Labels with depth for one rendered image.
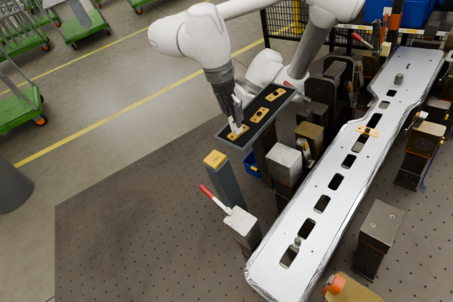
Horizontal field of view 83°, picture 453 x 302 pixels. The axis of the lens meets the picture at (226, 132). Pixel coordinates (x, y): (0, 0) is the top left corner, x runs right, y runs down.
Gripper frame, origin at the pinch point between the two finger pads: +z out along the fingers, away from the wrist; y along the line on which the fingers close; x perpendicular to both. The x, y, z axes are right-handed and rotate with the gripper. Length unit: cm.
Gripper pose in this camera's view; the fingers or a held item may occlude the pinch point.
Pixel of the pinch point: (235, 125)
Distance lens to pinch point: 92.5
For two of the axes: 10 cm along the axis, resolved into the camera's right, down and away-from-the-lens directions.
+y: 6.1, 4.3, -6.7
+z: 2.4, 7.0, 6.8
